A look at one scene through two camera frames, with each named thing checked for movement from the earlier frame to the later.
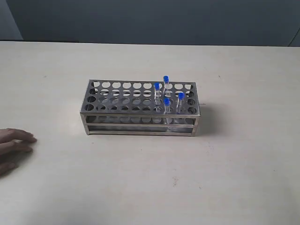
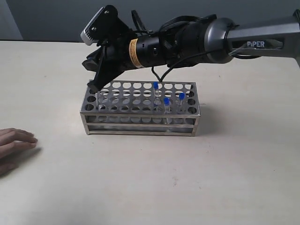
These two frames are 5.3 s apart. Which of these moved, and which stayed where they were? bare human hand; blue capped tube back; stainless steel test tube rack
Moved: blue capped tube back
Stayed: bare human hand; stainless steel test tube rack
